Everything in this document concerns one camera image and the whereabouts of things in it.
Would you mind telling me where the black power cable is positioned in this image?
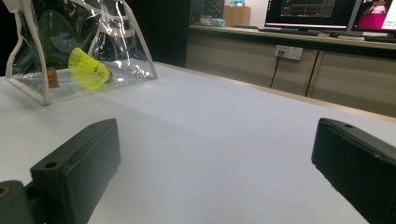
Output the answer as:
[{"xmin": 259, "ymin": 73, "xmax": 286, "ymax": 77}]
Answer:
[{"xmin": 269, "ymin": 50, "xmax": 283, "ymax": 90}]

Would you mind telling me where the green potted plant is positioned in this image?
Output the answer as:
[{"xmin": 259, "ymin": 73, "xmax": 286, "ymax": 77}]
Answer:
[{"xmin": 203, "ymin": 0, "xmax": 224, "ymax": 19}]

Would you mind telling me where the clear plastic bag beige trim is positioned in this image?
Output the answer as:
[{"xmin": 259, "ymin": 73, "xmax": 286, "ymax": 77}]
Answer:
[{"xmin": 5, "ymin": 0, "xmax": 158, "ymax": 106}]

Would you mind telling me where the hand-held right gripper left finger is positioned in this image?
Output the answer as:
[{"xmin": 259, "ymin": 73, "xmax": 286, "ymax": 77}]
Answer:
[{"xmin": 29, "ymin": 118, "xmax": 122, "ymax": 224}]

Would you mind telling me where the white wall socket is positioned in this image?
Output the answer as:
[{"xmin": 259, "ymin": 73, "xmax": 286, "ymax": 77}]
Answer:
[{"xmin": 275, "ymin": 44, "xmax": 304, "ymax": 61}]

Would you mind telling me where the computer monitor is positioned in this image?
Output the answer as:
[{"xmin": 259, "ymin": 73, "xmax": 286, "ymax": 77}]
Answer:
[
  {"xmin": 264, "ymin": 0, "xmax": 364, "ymax": 31},
  {"xmin": 351, "ymin": 0, "xmax": 396, "ymax": 34}
]

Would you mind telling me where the beige cabinet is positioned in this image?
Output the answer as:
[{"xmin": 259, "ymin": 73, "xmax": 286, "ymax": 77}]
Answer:
[{"xmin": 185, "ymin": 24, "xmax": 396, "ymax": 119}]

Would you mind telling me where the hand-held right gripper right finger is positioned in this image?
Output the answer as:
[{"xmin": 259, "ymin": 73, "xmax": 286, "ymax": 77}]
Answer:
[{"xmin": 311, "ymin": 117, "xmax": 396, "ymax": 224}]

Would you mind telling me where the pale blue tissue pack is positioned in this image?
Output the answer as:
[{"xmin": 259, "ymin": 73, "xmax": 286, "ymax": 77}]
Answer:
[{"xmin": 210, "ymin": 18, "xmax": 228, "ymax": 28}]

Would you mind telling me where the black keyboard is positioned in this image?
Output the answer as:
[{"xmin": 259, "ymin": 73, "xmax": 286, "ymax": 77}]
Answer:
[
  {"xmin": 258, "ymin": 27, "xmax": 322, "ymax": 36},
  {"xmin": 363, "ymin": 35, "xmax": 396, "ymax": 44}
]

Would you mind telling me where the yellow shuttlecock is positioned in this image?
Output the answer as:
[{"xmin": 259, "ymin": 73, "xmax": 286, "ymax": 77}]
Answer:
[{"xmin": 67, "ymin": 47, "xmax": 114, "ymax": 91}]

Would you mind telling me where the wooden box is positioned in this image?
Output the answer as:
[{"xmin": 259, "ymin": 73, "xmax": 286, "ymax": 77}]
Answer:
[{"xmin": 222, "ymin": 5, "xmax": 251, "ymax": 27}]

